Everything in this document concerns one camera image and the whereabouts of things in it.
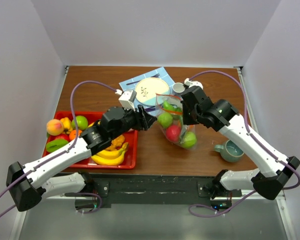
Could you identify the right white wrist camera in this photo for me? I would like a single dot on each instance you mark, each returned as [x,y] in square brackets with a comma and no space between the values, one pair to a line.
[191,83]

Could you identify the cream and blue plate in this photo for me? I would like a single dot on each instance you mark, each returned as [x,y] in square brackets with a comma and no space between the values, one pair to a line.
[147,90]

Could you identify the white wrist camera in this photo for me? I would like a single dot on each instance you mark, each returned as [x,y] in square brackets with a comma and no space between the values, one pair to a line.
[126,98]
[191,83]

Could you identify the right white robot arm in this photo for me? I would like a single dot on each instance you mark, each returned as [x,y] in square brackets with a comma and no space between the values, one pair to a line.
[274,168]

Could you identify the red plastic tray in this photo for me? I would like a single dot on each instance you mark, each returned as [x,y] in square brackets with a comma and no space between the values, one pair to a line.
[130,156]

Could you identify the purple fork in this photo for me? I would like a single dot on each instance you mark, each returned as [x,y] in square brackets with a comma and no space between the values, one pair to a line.
[134,82]

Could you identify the grey ceramic mug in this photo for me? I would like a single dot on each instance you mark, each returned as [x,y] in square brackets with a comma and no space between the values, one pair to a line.
[178,88]

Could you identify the green lime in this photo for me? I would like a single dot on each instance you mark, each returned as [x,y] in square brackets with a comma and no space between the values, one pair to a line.
[165,119]
[189,140]

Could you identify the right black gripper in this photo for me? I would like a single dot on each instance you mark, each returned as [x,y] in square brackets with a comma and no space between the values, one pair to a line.
[186,120]

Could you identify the green apple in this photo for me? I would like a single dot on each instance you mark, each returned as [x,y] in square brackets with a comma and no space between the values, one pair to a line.
[82,122]

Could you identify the green chili pepper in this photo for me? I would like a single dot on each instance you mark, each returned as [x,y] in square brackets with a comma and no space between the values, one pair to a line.
[179,115]

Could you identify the purple knife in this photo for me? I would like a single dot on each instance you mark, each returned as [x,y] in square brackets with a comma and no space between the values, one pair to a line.
[150,109]

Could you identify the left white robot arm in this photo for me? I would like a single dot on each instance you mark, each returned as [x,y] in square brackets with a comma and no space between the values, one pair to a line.
[30,183]

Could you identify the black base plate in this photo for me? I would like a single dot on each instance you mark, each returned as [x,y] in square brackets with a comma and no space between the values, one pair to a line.
[104,190]

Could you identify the green cucumber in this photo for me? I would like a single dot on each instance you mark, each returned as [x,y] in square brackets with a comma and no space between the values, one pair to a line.
[168,107]

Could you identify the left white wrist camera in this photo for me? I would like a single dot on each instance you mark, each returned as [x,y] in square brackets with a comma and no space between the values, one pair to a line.
[126,98]

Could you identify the yellow banana bunch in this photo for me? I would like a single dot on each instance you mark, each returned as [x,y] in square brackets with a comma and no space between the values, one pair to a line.
[111,158]

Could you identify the orange ginger root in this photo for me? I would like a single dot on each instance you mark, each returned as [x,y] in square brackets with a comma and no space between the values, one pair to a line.
[116,143]

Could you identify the clear orange zip top bag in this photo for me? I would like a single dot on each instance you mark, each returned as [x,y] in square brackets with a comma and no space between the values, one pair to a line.
[176,102]

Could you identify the red apple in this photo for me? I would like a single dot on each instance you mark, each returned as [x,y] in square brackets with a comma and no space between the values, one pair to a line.
[172,133]

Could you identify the peach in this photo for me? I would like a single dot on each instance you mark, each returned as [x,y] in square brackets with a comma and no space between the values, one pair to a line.
[54,127]

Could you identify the small yellow pepper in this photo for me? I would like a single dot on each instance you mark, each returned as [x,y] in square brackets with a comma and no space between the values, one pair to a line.
[67,125]

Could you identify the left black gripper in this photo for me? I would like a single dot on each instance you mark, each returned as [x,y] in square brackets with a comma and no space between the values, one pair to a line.
[147,120]

